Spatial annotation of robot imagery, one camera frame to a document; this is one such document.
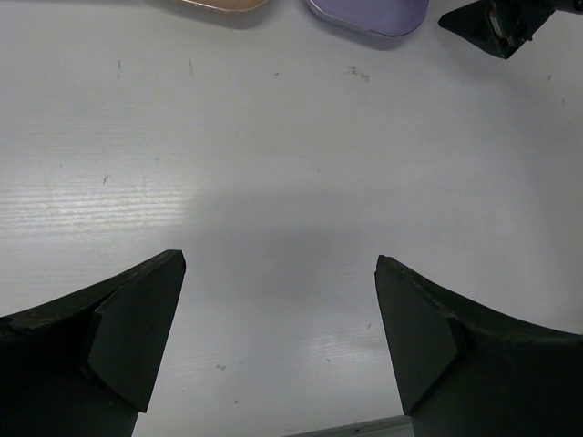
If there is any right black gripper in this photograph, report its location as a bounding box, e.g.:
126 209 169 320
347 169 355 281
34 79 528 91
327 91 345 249
438 0 565 59

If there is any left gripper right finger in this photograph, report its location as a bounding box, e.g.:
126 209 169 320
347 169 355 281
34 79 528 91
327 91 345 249
374 256 582 436

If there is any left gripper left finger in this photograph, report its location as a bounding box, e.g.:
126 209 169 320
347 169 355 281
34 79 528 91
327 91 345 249
1 249 186 436

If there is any purple plate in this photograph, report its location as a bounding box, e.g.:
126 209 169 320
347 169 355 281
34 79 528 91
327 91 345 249
305 0 429 37

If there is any brown plate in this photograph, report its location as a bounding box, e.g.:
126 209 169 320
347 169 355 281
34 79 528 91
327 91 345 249
179 0 267 14

